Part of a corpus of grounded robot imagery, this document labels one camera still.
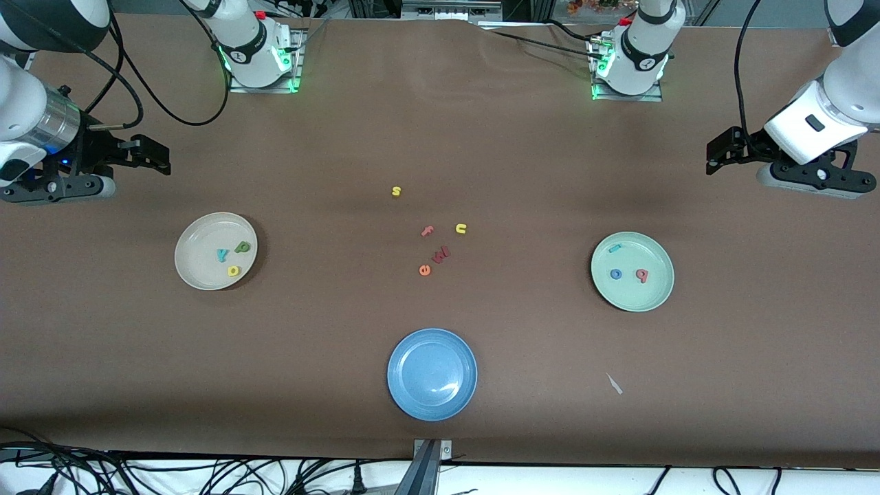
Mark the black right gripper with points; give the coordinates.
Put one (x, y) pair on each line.
(96, 146)

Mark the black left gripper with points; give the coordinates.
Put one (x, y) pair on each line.
(751, 144)

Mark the green foam letter p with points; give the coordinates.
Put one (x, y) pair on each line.
(238, 248)

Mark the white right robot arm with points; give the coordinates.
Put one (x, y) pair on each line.
(20, 103)

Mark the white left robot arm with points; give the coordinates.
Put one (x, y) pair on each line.
(852, 96)

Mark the beige brown plate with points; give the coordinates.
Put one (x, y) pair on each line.
(199, 240)

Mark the green plate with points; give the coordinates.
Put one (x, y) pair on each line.
(632, 295)

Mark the dried flowers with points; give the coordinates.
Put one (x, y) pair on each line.
(598, 5)

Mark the white paper scrap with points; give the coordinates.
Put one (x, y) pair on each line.
(614, 383)

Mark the dark red foam letter m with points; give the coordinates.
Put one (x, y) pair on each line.
(441, 255)

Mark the grey metal box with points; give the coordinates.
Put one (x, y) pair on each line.
(450, 8)

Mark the blue plate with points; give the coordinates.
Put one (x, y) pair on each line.
(432, 375)

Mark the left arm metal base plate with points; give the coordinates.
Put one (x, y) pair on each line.
(629, 97)

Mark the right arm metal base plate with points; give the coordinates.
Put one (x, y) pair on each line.
(265, 89)

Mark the metal table bracket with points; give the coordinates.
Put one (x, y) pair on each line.
(430, 467)

